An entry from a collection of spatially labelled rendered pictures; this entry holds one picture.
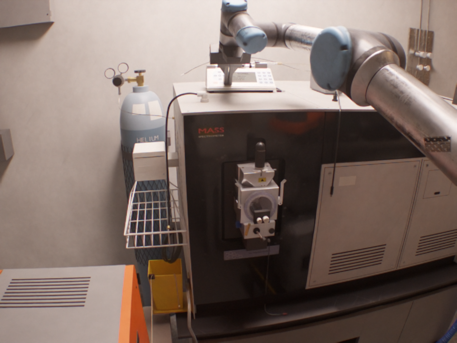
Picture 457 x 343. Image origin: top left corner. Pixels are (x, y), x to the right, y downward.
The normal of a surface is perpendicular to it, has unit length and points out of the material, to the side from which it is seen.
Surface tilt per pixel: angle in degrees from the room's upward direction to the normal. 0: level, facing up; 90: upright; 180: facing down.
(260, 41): 125
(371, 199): 90
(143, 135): 90
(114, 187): 90
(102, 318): 0
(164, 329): 0
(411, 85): 36
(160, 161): 90
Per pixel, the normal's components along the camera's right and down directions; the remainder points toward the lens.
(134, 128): -0.06, 0.33
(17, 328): 0.00, -0.93
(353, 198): 0.18, 0.36
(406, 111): -0.86, 0.07
